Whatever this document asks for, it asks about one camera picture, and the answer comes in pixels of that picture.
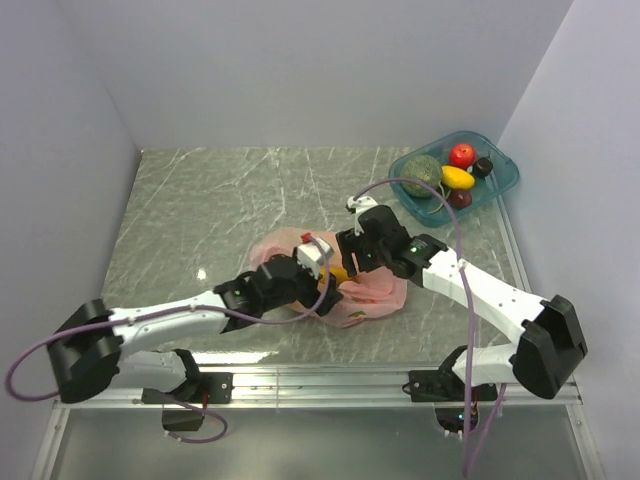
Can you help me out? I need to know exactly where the red apple in tray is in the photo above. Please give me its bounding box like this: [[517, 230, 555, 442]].
[[448, 143, 476, 170]]

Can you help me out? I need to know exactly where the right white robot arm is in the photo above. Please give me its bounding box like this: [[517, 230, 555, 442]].
[[336, 196, 587, 402]]

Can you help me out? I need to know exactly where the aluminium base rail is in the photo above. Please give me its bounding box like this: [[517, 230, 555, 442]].
[[33, 365, 605, 479]]

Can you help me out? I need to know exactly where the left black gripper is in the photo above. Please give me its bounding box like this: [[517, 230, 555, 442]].
[[264, 246, 344, 315]]

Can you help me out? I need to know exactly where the teal plastic tray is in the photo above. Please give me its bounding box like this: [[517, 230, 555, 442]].
[[389, 131, 520, 217]]

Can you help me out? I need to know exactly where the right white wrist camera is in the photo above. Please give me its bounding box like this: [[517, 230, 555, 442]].
[[346, 195, 378, 236]]

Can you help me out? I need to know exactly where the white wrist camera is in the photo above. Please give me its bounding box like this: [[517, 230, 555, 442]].
[[294, 232, 334, 279], [346, 195, 378, 236]]

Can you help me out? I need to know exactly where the dark red plum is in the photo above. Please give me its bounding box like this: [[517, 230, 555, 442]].
[[448, 189, 473, 210]]

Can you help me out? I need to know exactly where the green netted melon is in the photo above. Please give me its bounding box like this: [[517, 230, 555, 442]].
[[400, 154, 442, 198]]

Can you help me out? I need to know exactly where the yellow mango in tray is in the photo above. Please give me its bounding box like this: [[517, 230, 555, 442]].
[[441, 165, 475, 190]]

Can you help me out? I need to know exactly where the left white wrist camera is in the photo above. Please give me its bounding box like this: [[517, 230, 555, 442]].
[[294, 232, 334, 279]]

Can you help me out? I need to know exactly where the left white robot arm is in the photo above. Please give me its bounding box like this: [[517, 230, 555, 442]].
[[47, 254, 343, 404]]

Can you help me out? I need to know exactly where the yellow mango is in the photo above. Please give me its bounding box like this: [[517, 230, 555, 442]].
[[441, 165, 475, 190], [319, 266, 350, 285]]

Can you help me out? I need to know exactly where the dark purple mangosteen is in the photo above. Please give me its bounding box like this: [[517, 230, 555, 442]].
[[472, 157, 494, 178]]

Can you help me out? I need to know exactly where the pink plastic bag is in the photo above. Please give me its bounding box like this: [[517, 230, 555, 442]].
[[250, 227, 408, 328]]

